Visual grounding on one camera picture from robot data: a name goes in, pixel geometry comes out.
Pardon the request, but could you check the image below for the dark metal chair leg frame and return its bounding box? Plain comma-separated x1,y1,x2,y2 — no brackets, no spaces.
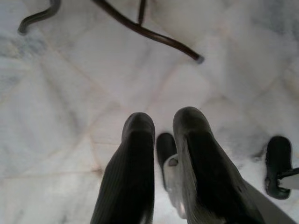
92,0,204,65

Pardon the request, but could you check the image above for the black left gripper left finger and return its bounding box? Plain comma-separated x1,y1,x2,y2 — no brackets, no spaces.
90,112,156,224

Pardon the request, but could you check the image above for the black right robot foot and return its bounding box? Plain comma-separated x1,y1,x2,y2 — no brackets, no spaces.
264,136,293,200

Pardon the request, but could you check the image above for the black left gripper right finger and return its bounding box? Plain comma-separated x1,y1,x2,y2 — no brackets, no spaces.
172,106,297,224

